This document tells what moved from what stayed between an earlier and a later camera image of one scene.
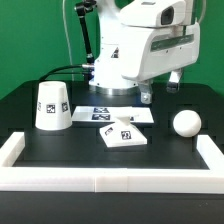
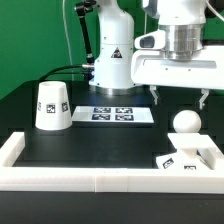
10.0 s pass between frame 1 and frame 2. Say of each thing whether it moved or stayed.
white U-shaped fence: stayed
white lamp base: moved
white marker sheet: stayed
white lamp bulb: stayed
